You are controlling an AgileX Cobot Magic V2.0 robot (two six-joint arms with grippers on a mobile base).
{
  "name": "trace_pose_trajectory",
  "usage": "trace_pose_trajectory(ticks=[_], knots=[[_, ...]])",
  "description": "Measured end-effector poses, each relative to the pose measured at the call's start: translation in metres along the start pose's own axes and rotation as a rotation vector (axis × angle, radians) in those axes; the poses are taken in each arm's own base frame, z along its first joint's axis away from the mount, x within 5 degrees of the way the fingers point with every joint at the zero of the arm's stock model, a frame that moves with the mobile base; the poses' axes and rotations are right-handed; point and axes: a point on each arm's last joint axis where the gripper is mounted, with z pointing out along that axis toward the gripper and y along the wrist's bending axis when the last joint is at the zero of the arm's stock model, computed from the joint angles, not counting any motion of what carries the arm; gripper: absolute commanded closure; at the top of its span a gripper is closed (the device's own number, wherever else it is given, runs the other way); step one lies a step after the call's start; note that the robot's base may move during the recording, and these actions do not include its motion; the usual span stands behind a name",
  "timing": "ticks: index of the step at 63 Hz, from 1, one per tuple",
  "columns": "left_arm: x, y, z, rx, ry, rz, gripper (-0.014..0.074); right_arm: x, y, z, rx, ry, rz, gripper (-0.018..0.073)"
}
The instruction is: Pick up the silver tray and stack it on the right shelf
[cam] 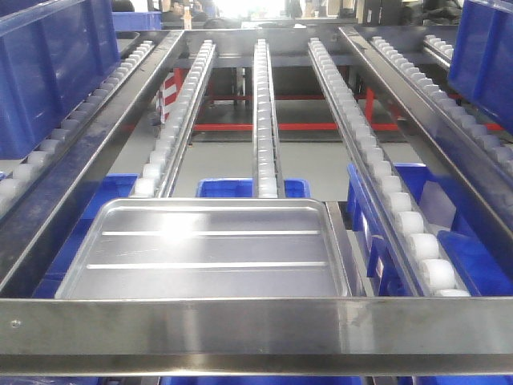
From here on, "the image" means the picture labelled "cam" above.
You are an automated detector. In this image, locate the far left roller track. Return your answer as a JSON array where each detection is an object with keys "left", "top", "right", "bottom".
[{"left": 1, "top": 40, "right": 156, "bottom": 217}]

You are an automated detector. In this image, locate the centre-right roller track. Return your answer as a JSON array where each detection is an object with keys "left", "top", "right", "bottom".
[{"left": 309, "top": 38, "right": 470, "bottom": 297}]

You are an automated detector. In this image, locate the steel front shelf rail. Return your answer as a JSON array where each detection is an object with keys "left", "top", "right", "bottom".
[{"left": 1, "top": 297, "right": 512, "bottom": 376}]

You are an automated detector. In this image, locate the right steel divider rail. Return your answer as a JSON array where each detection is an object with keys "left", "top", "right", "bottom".
[{"left": 340, "top": 27, "right": 512, "bottom": 263}]

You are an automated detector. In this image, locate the left steel divider rail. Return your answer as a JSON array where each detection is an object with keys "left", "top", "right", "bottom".
[{"left": 1, "top": 30, "right": 185, "bottom": 298}]

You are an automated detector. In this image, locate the steel divider rail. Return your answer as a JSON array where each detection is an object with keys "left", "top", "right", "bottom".
[
  {"left": 1, "top": 30, "right": 185, "bottom": 298},
  {"left": 340, "top": 27, "right": 512, "bottom": 263}
]

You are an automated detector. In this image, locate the centre-left roller track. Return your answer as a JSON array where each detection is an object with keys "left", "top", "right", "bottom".
[{"left": 131, "top": 39, "right": 216, "bottom": 198}]

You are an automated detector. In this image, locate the centre roller track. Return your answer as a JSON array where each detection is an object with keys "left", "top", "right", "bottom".
[{"left": 252, "top": 39, "right": 285, "bottom": 198}]

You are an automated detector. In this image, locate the far right roller track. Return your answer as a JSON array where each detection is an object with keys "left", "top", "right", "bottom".
[{"left": 370, "top": 36, "right": 512, "bottom": 176}]

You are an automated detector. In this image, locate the large blue bin left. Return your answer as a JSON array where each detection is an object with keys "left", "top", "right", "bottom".
[{"left": 1, "top": 1, "right": 119, "bottom": 159}]

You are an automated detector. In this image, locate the blue bin lower centre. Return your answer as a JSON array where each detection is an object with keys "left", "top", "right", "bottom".
[{"left": 196, "top": 178, "right": 311, "bottom": 198}]

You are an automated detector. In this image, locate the blue bin upper right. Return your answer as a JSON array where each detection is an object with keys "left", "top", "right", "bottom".
[{"left": 448, "top": 1, "right": 512, "bottom": 132}]

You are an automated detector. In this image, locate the blue bin lower right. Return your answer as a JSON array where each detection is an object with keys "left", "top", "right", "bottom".
[{"left": 345, "top": 163, "right": 512, "bottom": 296}]

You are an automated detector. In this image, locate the blue bin lower left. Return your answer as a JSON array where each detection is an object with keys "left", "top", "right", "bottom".
[{"left": 32, "top": 173, "right": 137, "bottom": 298}]

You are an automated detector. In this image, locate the silver ribbed metal tray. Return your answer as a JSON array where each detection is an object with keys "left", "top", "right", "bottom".
[{"left": 55, "top": 198, "right": 351, "bottom": 299}]

